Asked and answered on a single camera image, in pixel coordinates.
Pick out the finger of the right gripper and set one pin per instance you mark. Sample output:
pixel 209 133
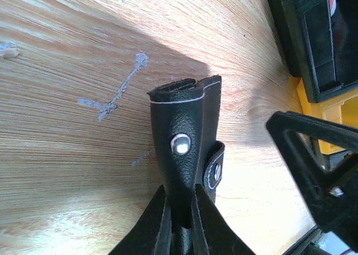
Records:
pixel 331 197

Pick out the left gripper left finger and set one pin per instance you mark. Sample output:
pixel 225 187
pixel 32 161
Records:
pixel 152 232

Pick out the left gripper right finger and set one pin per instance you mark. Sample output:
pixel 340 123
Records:
pixel 210 233

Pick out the black leather card holder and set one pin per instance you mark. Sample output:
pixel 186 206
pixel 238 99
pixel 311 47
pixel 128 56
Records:
pixel 184 116

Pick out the black bin with red cards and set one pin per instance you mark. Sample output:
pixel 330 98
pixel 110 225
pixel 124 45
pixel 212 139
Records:
pixel 319 41

